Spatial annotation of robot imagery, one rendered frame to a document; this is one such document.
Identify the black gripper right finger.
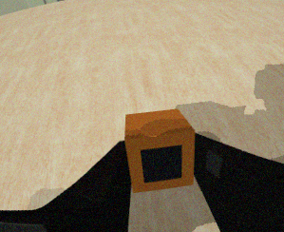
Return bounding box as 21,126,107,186
194,132,284,232

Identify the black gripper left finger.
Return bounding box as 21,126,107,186
0,141,131,232

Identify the orange block with dark square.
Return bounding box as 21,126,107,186
123,108,196,194

